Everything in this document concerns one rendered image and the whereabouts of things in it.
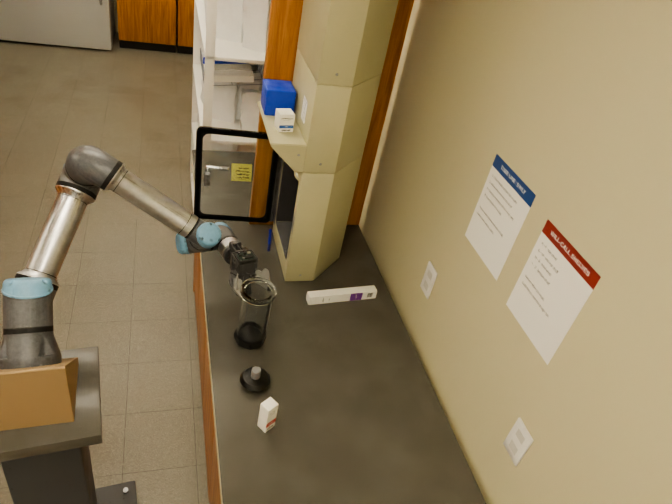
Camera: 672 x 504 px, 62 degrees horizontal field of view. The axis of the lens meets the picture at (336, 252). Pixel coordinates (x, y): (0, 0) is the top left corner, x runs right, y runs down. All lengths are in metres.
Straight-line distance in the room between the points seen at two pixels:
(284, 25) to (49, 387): 1.32
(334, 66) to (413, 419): 1.08
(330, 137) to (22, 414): 1.15
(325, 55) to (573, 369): 1.05
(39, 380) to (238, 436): 0.53
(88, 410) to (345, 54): 1.23
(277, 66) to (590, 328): 1.35
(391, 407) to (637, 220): 0.94
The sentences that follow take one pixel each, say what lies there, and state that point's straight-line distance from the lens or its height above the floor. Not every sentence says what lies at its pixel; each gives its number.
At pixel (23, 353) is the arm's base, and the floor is 1.14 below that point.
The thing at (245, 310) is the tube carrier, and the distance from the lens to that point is 1.71.
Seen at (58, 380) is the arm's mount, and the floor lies 1.11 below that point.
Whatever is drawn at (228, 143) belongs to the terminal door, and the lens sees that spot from 2.12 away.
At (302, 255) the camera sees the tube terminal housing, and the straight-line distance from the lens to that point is 2.04.
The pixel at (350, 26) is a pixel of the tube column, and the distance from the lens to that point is 1.68.
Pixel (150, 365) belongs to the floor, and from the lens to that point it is 3.04.
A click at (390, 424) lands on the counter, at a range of 1.75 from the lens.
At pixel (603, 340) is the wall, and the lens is 1.28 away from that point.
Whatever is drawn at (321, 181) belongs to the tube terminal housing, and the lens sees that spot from 1.87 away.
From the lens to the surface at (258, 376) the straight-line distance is 1.71.
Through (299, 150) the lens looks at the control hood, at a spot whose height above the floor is 1.49.
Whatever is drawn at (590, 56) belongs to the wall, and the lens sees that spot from 1.35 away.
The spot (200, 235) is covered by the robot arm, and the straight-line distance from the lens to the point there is 1.71.
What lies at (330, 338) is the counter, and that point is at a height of 0.94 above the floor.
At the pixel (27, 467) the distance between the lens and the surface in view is 1.86.
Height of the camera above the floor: 2.30
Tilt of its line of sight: 36 degrees down
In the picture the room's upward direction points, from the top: 13 degrees clockwise
